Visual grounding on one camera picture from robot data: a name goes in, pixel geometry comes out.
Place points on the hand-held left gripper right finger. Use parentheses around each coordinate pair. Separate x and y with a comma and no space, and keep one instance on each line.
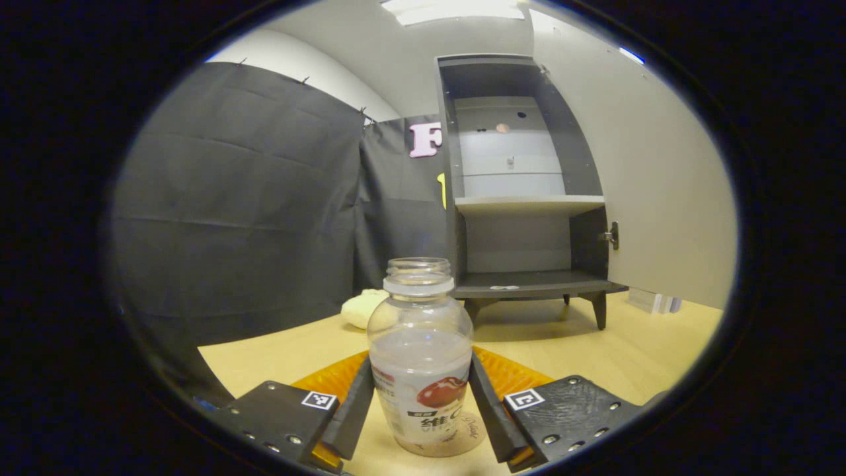
(492,416)

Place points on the long ceiling light strip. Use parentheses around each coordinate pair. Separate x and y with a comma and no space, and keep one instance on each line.
(631,55)

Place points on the dark blue hardcover book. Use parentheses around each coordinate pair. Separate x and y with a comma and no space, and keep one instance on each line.
(675,305)

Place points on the clear plastic bottle red label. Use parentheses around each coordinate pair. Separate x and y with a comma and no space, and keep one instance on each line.
(420,317)

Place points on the beige cabinet door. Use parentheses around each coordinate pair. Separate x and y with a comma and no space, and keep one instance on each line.
(648,165)

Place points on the large ceiling light panel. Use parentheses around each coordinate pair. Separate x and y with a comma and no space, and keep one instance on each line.
(456,10)

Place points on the black backdrop cloth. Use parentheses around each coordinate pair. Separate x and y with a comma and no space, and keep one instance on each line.
(238,198)

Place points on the cream soft lump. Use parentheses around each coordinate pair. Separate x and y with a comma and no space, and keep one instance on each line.
(360,309)

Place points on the dark grey cabinet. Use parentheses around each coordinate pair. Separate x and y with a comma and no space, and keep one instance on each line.
(515,231)

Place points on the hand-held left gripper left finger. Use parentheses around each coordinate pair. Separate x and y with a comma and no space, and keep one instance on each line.
(353,410)

